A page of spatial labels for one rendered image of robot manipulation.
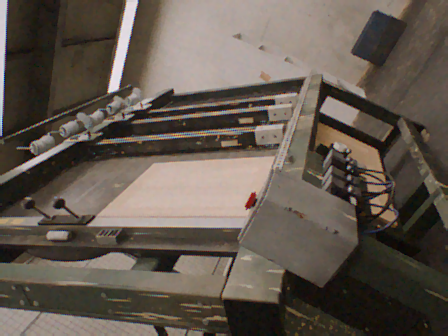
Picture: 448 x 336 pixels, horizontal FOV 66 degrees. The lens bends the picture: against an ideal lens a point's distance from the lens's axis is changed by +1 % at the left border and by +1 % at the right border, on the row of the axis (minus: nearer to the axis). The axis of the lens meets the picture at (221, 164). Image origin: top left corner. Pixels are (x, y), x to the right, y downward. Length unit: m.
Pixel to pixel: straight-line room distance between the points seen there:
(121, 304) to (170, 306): 0.13
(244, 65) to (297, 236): 4.56
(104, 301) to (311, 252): 0.52
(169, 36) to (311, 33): 2.57
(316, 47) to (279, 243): 5.81
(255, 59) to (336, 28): 1.77
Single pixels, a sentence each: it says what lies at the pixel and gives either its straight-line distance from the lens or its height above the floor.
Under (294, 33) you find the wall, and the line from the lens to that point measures 6.33.
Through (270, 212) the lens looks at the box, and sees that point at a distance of 0.58.
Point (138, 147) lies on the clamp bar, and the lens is 1.83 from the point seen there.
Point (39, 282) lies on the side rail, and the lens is 1.01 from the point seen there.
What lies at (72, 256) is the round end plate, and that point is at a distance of 2.13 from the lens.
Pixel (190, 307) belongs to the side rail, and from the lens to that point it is 0.80.
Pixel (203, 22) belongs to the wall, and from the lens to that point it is 6.66.
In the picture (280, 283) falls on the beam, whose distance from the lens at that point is 0.74.
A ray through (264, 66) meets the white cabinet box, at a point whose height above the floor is 1.43.
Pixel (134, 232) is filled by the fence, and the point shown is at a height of 1.19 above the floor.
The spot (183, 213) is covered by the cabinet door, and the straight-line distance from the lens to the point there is 1.10.
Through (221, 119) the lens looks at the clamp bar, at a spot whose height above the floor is 1.24.
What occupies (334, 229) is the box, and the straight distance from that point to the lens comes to 0.60.
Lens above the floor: 0.97
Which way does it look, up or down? 5 degrees up
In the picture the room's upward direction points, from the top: 63 degrees counter-clockwise
